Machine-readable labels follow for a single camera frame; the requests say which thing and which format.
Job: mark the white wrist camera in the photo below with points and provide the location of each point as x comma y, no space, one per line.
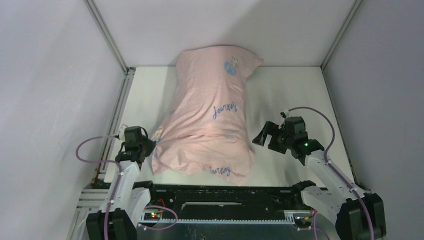
285,114
121,132

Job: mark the aluminium frame post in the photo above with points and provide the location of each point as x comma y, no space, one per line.
341,32
107,35

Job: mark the left aluminium frame post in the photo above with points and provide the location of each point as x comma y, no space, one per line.
107,35

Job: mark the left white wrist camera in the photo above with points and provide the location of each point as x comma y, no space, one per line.
121,132

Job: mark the right aluminium frame post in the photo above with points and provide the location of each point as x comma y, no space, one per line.
341,32

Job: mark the pink and blue pillowcase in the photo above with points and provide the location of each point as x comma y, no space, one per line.
206,128

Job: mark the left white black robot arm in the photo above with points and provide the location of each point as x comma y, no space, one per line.
120,211

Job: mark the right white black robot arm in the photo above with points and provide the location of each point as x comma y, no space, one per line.
355,213

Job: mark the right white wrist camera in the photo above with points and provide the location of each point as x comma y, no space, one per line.
285,114

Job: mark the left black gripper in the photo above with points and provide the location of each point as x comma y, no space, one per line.
151,145

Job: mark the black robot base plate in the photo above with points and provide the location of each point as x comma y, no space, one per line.
229,204

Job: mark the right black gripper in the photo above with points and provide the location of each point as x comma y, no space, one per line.
271,128

